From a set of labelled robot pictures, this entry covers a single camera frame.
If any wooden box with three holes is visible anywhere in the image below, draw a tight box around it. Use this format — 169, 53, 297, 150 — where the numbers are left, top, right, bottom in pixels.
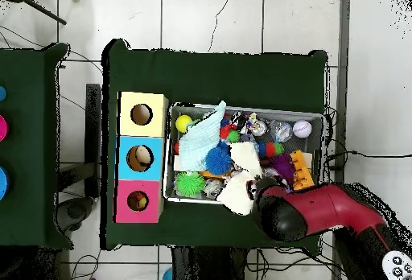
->
113, 91, 170, 224

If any dark green table cloth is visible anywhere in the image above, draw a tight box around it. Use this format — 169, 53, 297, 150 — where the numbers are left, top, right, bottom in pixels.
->
0, 42, 74, 249
101, 39, 329, 251

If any black rod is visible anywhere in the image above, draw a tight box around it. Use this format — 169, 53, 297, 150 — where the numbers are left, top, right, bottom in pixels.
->
19, 0, 68, 26

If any mint knitted cloth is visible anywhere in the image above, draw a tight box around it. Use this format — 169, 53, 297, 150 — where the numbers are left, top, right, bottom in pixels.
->
178, 100, 227, 172

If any yellow ball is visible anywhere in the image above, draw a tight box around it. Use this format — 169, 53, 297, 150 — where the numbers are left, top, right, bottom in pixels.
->
175, 114, 193, 134

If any orange toy building brick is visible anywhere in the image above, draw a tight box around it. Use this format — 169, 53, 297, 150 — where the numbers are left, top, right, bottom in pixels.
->
289, 150, 315, 191

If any pink round toy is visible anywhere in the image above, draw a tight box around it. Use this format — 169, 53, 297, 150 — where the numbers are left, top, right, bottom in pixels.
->
0, 114, 9, 142

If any clear mesh bin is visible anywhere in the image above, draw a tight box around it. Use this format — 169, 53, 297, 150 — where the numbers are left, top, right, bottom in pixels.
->
163, 101, 327, 212

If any green spiky ball with eyes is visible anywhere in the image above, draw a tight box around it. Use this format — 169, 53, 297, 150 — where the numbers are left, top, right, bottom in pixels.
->
175, 171, 206, 197

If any orange striped tiger plush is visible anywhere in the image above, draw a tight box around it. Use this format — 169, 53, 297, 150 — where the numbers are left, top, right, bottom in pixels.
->
127, 191, 145, 210

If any large blue spiky ball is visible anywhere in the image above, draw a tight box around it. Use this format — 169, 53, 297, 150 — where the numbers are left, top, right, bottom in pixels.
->
204, 146, 233, 176

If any black power cable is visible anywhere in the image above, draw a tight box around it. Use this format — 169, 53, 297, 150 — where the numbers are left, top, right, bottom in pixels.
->
325, 150, 412, 170

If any large blue round toy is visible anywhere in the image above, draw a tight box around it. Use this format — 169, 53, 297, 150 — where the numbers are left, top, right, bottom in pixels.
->
0, 165, 10, 200

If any cream knitted cloth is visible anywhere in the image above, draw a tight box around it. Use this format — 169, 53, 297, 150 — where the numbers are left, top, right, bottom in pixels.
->
216, 141, 263, 216

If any white baseball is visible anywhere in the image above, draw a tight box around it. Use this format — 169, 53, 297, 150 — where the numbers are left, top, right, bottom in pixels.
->
292, 119, 313, 138

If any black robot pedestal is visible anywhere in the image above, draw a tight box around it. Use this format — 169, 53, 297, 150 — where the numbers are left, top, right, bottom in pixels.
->
171, 245, 249, 280

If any purple spiky ball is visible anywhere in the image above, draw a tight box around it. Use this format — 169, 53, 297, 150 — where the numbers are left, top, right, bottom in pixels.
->
269, 152, 295, 184

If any multicolour spiky caterpillar toy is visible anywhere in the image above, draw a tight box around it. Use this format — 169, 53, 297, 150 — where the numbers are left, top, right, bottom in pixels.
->
219, 117, 241, 143
257, 141, 285, 159

